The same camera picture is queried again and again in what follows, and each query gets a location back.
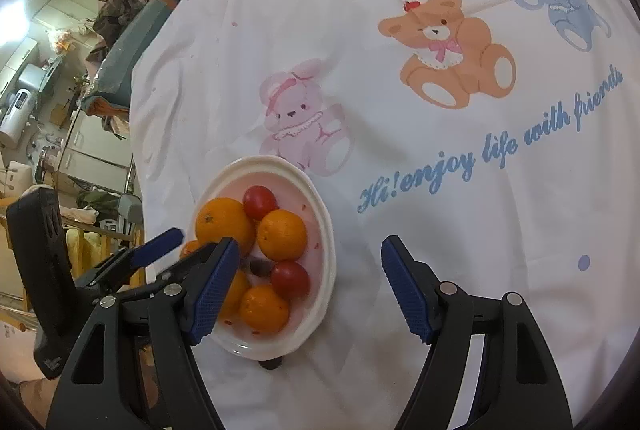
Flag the grey chair back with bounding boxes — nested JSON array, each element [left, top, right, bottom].
[[117, 193, 144, 236]]

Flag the white water heater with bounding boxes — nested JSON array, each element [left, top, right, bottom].
[[0, 88, 37, 149]]

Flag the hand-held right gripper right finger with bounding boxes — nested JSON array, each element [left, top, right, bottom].
[[381, 235, 573, 430]]

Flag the dark purple fruit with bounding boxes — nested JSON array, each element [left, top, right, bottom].
[[240, 257, 275, 276]]

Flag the white wall cabinet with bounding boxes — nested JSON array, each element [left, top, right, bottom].
[[32, 0, 98, 24]]

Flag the wooden crib rail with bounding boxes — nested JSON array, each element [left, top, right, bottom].
[[0, 197, 147, 331]]

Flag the yellow cloth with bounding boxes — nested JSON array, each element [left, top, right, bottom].
[[65, 227, 108, 278]]

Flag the large orange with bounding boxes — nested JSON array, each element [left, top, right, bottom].
[[195, 197, 257, 256]]

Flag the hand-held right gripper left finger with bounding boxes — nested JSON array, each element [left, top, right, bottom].
[[47, 237, 241, 430]]

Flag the teal mattress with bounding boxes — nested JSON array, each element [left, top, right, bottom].
[[82, 0, 201, 111]]

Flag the white floor cabinet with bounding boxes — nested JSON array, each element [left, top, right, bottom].
[[57, 113, 134, 191]]

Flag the white printed bear blanket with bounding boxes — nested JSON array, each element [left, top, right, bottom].
[[129, 0, 640, 430]]

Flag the red cherry tomato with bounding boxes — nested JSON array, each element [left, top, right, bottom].
[[270, 260, 311, 298], [243, 185, 279, 221]]

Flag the white strawberry print bowl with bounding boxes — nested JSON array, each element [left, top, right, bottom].
[[191, 155, 335, 361]]

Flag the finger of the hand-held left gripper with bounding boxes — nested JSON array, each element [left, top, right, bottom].
[[74, 227, 184, 300]]

